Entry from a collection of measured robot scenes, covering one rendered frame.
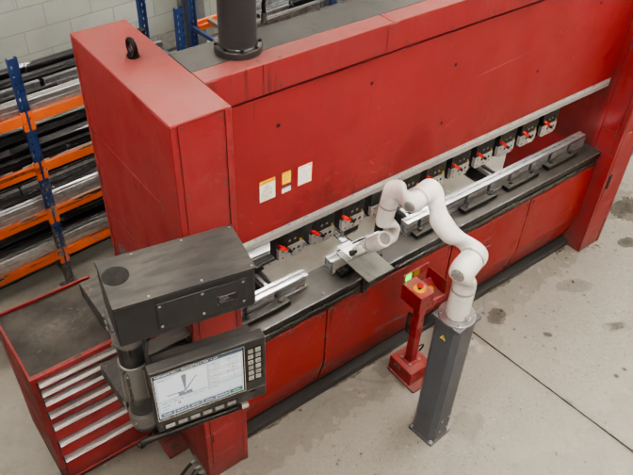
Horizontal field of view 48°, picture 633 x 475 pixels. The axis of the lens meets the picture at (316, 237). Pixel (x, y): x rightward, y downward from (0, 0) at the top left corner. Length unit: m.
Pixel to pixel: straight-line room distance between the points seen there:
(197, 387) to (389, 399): 1.99
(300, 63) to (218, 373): 1.28
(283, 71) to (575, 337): 3.04
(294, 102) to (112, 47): 0.76
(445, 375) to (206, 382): 1.55
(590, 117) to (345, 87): 2.49
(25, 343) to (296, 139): 1.61
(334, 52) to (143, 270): 1.25
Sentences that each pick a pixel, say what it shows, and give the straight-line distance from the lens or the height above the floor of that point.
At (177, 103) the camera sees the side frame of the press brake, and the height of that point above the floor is 2.30.
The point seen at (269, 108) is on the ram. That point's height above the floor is 2.08.
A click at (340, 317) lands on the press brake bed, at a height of 0.64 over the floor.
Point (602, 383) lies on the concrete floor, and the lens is 5.01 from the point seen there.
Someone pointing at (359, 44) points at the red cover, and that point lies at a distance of 3.19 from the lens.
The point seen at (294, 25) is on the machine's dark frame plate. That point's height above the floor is 2.30.
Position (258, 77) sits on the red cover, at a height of 2.25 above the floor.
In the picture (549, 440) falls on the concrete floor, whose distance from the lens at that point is 4.62.
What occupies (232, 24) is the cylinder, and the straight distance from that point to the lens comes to 2.88.
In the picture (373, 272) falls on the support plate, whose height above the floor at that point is 1.00.
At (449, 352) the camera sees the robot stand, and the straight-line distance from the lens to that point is 3.78.
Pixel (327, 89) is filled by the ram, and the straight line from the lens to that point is 3.20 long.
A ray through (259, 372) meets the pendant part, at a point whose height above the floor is 1.39.
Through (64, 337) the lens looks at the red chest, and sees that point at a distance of 3.67.
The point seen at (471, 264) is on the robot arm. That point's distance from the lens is 3.37.
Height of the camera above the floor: 3.66
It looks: 41 degrees down
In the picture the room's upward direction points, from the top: 3 degrees clockwise
